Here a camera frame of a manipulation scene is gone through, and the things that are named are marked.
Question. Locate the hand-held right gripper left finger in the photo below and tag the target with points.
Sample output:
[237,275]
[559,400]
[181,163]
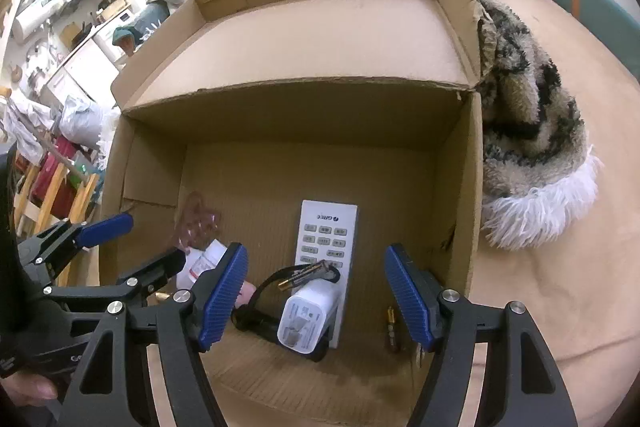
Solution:
[222,302]

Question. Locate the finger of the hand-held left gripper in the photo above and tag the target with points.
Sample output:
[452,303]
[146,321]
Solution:
[155,267]
[105,227]

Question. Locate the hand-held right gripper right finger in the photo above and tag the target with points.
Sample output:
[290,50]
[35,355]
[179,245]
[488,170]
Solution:
[407,297]

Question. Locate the white charger adapter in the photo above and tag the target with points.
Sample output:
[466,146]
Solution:
[305,317]

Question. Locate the cardboard box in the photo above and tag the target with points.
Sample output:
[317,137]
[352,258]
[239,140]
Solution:
[300,167]

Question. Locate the person's left hand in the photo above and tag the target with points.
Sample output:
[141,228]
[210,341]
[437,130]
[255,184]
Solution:
[30,389]

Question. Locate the black and gold battery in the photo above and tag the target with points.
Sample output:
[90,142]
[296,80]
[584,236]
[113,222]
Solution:
[391,327]
[305,276]

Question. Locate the pink and white small packet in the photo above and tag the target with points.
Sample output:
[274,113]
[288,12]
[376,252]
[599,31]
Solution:
[202,264]

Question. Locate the wooden drying rack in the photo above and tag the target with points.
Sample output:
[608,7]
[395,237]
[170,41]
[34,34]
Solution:
[55,202]

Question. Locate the clear pink blister pack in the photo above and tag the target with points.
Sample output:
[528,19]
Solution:
[197,219]

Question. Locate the red cloth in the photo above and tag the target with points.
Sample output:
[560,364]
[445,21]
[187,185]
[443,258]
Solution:
[55,177]

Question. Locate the white remote control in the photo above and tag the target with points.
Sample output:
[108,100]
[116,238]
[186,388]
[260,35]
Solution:
[325,232]

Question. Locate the white plastic bag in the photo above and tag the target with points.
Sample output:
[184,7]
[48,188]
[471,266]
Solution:
[85,122]

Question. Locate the beige bed sheet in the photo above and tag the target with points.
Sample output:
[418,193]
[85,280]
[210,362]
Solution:
[575,297]

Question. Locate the teal cap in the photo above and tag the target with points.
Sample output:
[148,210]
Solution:
[124,38]

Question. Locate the white water heater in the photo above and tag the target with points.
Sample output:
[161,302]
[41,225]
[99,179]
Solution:
[30,23]

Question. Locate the fuzzy patterned blanket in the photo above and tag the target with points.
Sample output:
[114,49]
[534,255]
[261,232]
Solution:
[530,117]

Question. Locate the teal headboard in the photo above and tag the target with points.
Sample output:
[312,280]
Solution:
[600,7]

